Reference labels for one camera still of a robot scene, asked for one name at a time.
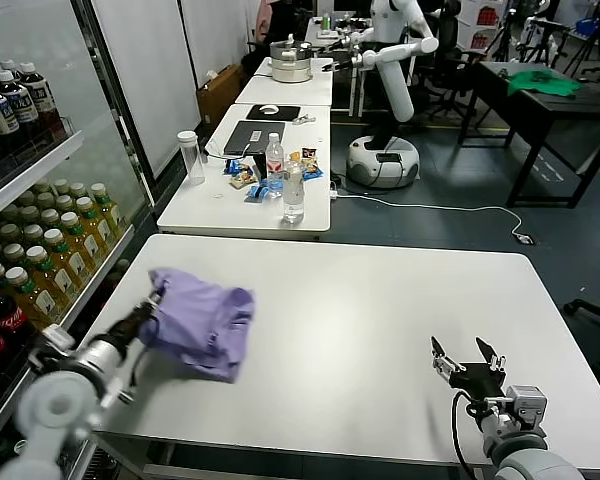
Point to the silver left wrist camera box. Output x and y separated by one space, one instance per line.
57 339

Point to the clear tumbler white lid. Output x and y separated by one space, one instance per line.
192 160

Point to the closed grey laptop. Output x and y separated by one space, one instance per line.
252 137

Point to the yellow snack packet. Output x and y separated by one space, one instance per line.
293 157

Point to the red white storage box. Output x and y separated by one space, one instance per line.
489 16
482 39

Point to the black metal table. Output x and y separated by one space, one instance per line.
555 107

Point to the brown cardboard box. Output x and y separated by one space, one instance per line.
217 97

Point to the cluttered white desk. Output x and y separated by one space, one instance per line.
325 36

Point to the black chair base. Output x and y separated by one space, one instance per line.
592 307

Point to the glass door drinks cabinet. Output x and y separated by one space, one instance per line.
50 160

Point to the colourful snack packet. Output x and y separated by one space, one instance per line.
308 157

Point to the black camera tripod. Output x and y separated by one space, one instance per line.
502 40
592 40

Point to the black mouse pad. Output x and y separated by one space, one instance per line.
287 113

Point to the plain clear water bottle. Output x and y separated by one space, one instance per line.
293 197

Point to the biscuit snack packet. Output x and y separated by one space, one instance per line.
243 179

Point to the white humanoid robot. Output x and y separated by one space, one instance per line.
395 85

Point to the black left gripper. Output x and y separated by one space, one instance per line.
132 325

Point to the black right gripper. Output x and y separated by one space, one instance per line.
477 380

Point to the silver cooking pot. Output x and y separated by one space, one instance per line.
291 67

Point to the black office chair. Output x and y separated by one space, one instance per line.
447 30

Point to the white floor plug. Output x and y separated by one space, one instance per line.
524 239

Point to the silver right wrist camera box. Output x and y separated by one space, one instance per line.
529 407

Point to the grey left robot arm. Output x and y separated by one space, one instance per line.
60 405

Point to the blue snack packet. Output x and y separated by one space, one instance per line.
231 166
256 194
313 174

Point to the green cloth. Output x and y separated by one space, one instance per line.
542 84

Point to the white computer mouse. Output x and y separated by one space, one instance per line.
267 110

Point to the large white side table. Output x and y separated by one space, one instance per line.
205 210

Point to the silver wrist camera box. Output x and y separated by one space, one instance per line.
529 407
57 339

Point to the red label water bottle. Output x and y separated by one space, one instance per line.
275 167

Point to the purple t-shirt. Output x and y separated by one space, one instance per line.
205 325

